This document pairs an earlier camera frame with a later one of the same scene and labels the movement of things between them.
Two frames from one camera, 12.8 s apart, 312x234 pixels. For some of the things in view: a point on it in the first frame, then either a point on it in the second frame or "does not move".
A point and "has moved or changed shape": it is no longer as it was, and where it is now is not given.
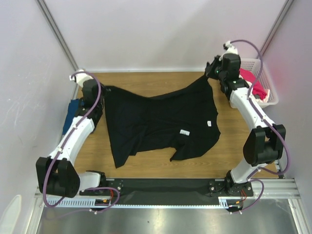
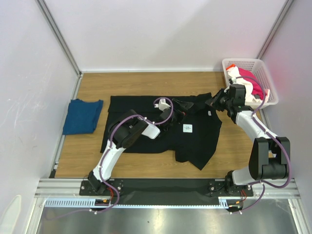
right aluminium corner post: (286, 8) does not move
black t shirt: (185, 119) has moved or changed shape
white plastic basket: (254, 65) does not move
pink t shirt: (257, 89) does not move
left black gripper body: (104, 92) -> (177, 117)
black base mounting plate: (167, 191) does not move
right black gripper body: (210, 69) -> (217, 100)
